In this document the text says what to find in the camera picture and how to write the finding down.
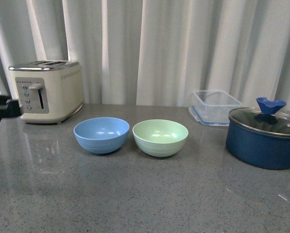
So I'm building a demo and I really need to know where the blue bowl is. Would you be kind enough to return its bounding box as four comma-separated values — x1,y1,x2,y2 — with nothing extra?
73,117,130,154

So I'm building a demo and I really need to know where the green bowl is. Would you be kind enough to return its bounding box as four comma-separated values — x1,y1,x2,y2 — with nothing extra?
132,119,188,157

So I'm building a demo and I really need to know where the cream four-slot toaster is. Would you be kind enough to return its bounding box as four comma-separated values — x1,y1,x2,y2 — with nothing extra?
9,60,84,124

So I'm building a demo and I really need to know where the white curtain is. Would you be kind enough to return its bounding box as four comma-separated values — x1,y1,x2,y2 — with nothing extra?
0,0,290,110

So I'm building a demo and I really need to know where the clear plastic food container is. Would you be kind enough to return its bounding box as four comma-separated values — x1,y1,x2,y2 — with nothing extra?
188,90,242,127

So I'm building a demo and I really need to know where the glass lid with blue knob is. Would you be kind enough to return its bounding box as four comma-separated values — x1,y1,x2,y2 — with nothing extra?
229,97,290,137

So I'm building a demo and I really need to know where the dark blue cooking pot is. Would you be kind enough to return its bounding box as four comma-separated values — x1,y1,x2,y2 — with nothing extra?
226,121,290,170

